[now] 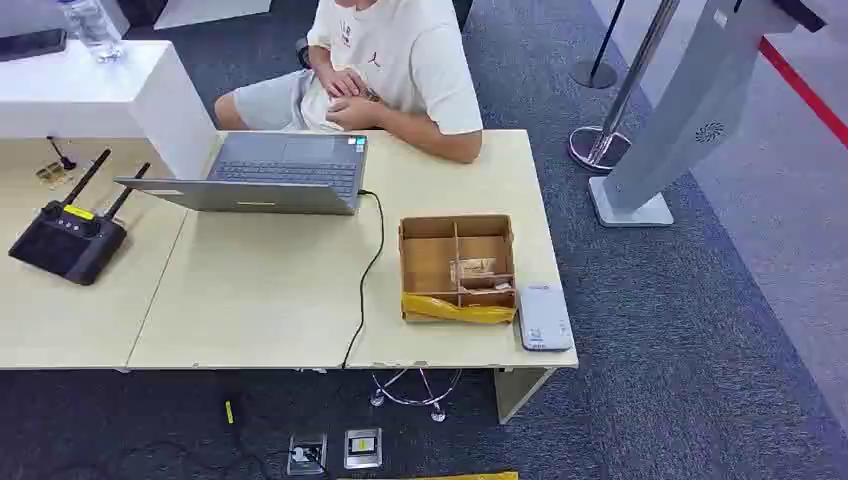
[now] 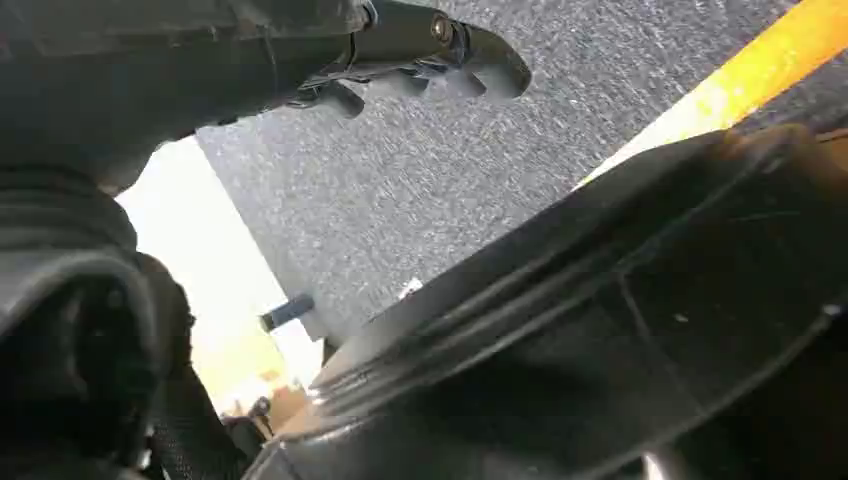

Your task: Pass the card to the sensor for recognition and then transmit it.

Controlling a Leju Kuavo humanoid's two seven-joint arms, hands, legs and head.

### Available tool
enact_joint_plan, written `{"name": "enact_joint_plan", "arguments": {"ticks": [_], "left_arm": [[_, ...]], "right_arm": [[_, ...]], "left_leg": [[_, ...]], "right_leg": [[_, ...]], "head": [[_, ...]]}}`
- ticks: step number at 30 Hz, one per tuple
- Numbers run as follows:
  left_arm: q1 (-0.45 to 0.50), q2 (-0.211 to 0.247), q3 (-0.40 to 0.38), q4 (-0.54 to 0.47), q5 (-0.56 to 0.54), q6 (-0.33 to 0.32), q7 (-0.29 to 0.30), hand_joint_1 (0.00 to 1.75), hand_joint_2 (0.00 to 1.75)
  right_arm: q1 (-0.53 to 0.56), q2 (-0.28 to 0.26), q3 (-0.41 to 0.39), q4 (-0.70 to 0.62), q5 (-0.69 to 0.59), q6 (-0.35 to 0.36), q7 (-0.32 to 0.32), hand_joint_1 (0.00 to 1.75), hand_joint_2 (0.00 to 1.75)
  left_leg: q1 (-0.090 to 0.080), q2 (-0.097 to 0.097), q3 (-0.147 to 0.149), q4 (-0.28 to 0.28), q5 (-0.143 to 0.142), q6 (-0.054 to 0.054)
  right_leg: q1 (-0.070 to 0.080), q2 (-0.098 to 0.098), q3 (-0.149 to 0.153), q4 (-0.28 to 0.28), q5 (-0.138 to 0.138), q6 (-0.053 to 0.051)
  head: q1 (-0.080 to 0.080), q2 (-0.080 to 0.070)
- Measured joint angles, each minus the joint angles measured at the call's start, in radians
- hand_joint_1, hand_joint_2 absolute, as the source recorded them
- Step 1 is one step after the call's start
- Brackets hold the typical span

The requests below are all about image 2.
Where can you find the brown cardboard box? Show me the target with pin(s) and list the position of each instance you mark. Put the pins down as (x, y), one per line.
(286, 404)

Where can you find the dark blue bracket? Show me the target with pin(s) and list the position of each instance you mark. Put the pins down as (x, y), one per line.
(288, 311)

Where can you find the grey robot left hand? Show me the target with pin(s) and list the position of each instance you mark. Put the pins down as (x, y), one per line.
(166, 60)

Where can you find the yellow tape strip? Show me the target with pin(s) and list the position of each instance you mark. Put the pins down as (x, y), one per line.
(748, 73)

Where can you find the ribbed grey left arm sleeve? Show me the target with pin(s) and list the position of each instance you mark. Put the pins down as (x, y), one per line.
(53, 212)

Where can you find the black mesh object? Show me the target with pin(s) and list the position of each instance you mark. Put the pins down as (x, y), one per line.
(199, 434)

